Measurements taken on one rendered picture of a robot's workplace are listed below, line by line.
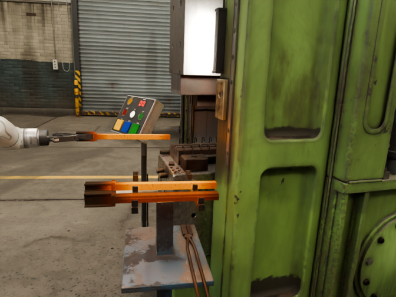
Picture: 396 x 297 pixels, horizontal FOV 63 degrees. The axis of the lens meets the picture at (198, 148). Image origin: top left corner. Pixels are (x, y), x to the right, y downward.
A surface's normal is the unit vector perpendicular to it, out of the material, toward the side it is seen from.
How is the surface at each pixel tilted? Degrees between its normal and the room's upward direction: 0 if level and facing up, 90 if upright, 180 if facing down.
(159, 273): 0
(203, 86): 90
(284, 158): 90
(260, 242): 90
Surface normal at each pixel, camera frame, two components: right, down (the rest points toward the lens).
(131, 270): 0.04, -0.97
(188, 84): 0.30, 0.24
